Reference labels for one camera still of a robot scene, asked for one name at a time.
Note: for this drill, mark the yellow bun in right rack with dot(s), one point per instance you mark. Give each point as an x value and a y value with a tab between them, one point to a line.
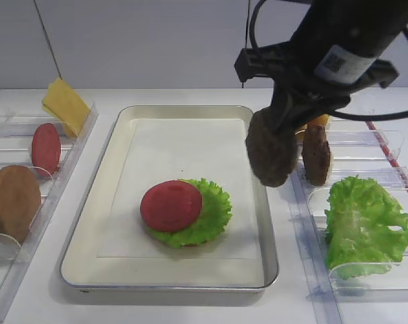
321	120

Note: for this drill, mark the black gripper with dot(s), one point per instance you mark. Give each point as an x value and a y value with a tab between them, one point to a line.
300	96

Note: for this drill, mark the yellow cheese slices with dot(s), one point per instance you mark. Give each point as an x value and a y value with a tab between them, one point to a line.
63	103

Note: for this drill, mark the red tomato slice in rack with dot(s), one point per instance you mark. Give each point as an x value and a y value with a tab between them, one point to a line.
46	150

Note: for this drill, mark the green lettuce leaf in rack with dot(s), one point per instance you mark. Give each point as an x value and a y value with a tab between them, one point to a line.
366	228

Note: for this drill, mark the clear acrylic food rack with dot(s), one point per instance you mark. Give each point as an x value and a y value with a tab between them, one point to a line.
362	150
16	132

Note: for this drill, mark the white metal tray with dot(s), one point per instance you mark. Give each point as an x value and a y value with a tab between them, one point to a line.
110	246

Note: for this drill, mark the red tomato slice on burger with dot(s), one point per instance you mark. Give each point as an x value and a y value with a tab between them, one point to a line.
171	206

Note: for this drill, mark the clear acrylic left food rack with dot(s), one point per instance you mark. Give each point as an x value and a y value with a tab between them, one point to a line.
16	132

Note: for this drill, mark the bottom bun on tray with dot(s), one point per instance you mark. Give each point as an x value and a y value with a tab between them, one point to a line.
192	245

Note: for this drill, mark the brown top bun in rack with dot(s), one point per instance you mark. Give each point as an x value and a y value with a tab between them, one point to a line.
20	199

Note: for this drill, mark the green lettuce on burger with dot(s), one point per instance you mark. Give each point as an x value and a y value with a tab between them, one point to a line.
215	214

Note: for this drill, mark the brown meat patty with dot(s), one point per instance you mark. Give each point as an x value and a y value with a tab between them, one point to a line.
316	155
272	155

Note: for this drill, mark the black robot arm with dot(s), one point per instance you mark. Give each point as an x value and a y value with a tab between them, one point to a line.
334	53

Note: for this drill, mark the clear acrylic right food rack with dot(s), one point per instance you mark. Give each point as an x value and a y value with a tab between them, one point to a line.
362	150

